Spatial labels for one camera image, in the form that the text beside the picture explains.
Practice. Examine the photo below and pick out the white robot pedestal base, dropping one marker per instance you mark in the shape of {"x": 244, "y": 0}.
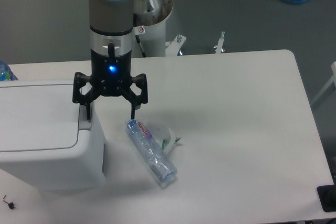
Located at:
{"x": 149, "y": 30}

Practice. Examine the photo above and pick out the white lidded trash can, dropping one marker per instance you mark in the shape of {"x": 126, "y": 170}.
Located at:
{"x": 47, "y": 140}

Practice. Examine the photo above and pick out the white frame at right edge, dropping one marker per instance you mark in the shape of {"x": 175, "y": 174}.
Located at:
{"x": 325, "y": 91}

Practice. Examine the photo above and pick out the clear plastic water bottle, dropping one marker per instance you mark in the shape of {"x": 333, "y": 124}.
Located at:
{"x": 151, "y": 151}

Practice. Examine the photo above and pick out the blue bottle at left edge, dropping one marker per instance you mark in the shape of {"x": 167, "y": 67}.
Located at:
{"x": 6, "y": 73}

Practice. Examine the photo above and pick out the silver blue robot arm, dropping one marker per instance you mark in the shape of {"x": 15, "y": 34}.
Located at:
{"x": 111, "y": 27}

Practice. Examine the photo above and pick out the black device at table edge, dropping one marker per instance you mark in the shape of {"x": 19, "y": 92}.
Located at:
{"x": 326, "y": 195}

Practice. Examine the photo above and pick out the crumpled white plastic wrapper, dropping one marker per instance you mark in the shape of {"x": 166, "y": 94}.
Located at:
{"x": 163, "y": 135}

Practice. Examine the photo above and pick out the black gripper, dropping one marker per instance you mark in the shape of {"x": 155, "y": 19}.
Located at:
{"x": 111, "y": 74}

